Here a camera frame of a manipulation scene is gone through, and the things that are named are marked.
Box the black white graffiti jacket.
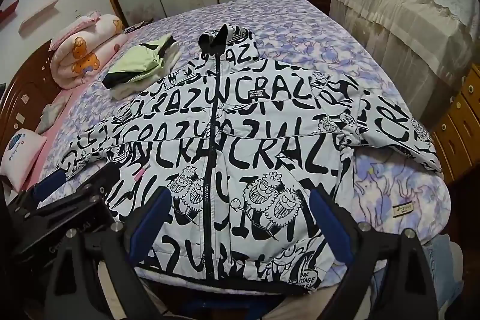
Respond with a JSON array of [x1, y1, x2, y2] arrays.
[[55, 23, 444, 290]]

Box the green black folded clothes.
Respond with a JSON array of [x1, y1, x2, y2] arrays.
[[102, 33, 181, 101]]

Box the pink small pillow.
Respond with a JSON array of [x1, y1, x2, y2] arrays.
[[1, 128, 47, 193]]

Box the pink bed sheet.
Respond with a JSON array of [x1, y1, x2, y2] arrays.
[[22, 85, 88, 191]]

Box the brown wooden headboard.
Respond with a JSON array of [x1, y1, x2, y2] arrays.
[[0, 40, 61, 154]]

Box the pink bear print quilt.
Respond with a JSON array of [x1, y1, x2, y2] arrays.
[[49, 11, 128, 90]]

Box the wooden drawer cabinet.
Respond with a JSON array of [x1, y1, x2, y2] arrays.
[[432, 65, 480, 185]]

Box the beige lace covered furniture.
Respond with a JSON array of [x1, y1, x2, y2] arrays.
[[329, 0, 479, 127]]

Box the pink wall shelf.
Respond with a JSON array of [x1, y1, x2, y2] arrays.
[[18, 0, 59, 37]]

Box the red wall shelf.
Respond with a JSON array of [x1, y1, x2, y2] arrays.
[[0, 0, 20, 23]]

